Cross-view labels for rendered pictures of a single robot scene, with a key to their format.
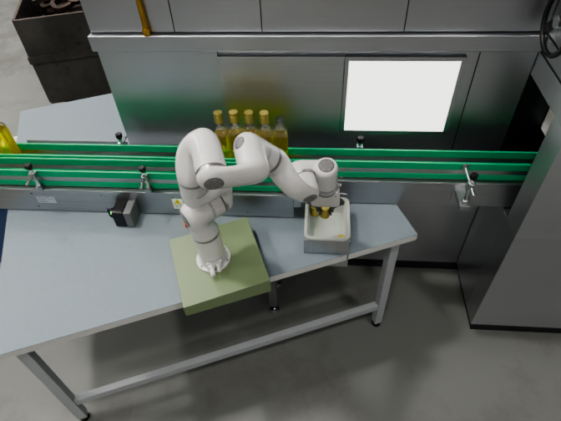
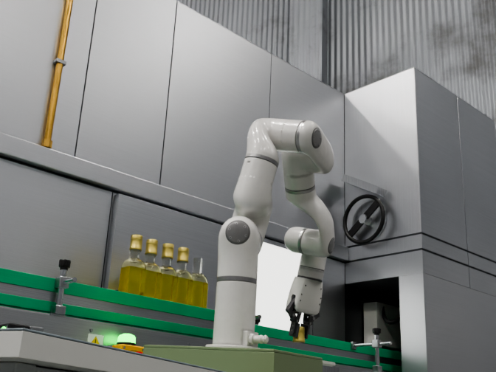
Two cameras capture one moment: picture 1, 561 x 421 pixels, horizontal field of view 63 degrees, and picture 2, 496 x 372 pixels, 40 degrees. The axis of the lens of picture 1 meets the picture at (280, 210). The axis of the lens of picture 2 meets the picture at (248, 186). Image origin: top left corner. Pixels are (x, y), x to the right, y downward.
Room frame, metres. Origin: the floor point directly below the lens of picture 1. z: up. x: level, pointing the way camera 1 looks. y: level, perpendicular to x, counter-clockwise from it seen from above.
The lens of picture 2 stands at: (0.01, 1.44, 0.65)
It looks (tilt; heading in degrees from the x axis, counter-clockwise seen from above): 20 degrees up; 311
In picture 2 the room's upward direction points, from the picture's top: 3 degrees clockwise
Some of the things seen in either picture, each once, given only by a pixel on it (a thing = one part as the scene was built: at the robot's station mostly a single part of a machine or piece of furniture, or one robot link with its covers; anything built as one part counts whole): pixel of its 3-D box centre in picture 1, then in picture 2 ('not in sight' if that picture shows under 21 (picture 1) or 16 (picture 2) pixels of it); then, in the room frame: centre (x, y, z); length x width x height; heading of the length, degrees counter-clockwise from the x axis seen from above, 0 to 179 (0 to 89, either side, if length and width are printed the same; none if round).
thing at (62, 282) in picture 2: (144, 184); (66, 286); (1.34, 0.52, 0.94); 0.07 x 0.04 x 0.13; 173
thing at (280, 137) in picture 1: (280, 149); (194, 308); (1.45, -0.02, 0.99); 0.06 x 0.06 x 0.21; 84
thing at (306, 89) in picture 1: (336, 95); (221, 274); (1.56, -0.25, 1.15); 0.90 x 0.03 x 0.34; 83
